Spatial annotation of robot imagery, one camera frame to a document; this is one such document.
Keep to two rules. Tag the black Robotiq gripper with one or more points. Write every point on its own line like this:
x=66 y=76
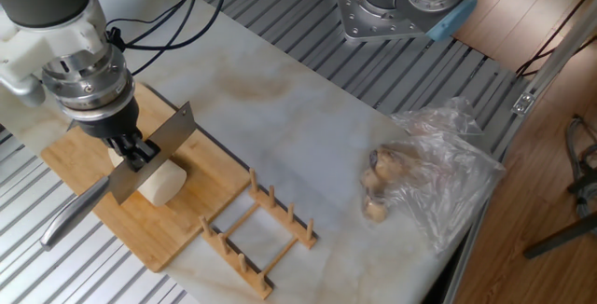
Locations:
x=109 y=122

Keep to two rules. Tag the steel cleaver knife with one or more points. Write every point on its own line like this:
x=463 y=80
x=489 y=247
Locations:
x=175 y=129

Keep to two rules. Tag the white radish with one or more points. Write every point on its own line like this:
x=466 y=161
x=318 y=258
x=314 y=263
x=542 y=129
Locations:
x=163 y=187

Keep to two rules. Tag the wooden cutting board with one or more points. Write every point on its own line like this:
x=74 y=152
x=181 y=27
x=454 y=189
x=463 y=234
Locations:
x=140 y=229

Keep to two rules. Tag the wooden peg rack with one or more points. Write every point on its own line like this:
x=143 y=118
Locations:
x=284 y=220

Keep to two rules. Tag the white marble slab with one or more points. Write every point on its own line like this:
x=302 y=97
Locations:
x=303 y=122

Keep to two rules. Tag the clear plastic bag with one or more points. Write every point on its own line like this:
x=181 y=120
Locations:
x=443 y=187

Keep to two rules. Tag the black stand leg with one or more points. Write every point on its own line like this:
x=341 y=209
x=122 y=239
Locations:
x=559 y=238

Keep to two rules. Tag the white plastic wrist mount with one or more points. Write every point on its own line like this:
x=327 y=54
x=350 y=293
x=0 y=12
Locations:
x=56 y=43

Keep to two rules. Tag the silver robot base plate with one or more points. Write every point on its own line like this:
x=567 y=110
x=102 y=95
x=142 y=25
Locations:
x=354 y=15

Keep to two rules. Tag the silver corner bracket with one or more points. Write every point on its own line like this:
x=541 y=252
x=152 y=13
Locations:
x=523 y=103

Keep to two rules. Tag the aluminium frame rail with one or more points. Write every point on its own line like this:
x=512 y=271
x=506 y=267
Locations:
x=559 y=52

